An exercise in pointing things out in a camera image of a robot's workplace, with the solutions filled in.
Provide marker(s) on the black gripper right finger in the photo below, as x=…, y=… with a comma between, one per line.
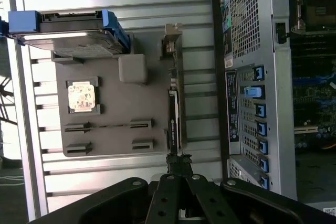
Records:
x=262, y=203

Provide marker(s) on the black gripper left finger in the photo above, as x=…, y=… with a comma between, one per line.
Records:
x=105, y=203

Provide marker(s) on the open black PC case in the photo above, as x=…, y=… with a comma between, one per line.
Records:
x=278, y=129

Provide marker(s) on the white expansion slot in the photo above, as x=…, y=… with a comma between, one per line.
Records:
x=305, y=129

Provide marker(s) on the grey parts rack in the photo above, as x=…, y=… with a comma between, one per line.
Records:
x=118, y=98

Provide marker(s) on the silver CPU chip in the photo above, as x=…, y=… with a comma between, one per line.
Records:
x=81, y=98

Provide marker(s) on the green motherboard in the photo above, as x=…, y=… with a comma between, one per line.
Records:
x=309, y=103

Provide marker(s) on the blue expansion slot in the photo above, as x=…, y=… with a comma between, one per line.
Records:
x=307, y=79

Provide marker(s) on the hard disk in blue caddy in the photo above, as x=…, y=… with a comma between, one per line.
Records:
x=65, y=40

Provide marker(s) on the CPU socket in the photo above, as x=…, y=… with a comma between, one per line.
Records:
x=317, y=11

